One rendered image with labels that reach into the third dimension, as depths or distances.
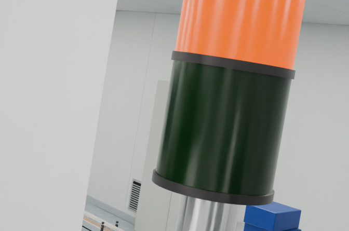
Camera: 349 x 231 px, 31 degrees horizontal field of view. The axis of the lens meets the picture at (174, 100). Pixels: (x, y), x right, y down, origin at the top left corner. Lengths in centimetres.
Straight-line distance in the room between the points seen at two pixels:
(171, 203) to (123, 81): 235
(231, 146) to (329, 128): 643
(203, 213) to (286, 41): 7
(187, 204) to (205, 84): 5
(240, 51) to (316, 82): 657
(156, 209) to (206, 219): 761
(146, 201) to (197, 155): 777
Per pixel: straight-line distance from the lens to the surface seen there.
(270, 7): 24
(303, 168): 683
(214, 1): 24
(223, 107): 23
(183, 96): 24
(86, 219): 515
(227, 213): 25
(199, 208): 25
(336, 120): 662
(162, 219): 777
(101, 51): 191
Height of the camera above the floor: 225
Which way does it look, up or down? 3 degrees down
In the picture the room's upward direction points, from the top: 9 degrees clockwise
